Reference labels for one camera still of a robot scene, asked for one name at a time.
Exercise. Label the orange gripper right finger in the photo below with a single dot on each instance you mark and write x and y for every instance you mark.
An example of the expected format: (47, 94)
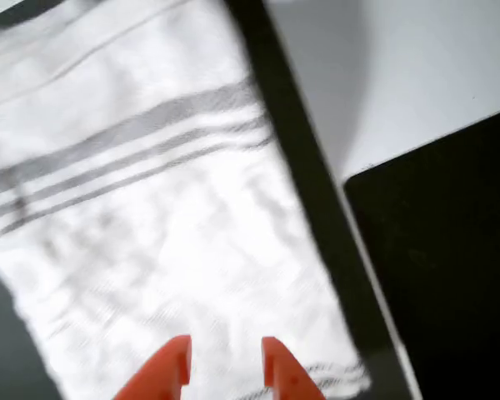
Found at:
(287, 375)

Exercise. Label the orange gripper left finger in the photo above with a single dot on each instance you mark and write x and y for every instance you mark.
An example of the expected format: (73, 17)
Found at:
(162, 371)

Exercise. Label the white striped towel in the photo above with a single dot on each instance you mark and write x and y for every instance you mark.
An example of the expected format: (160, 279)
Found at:
(171, 250)

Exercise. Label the black rectangular pad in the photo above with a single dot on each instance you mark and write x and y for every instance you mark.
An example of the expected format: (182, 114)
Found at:
(441, 271)

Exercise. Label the black desk mat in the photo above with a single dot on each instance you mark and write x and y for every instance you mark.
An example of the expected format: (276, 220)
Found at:
(283, 104)

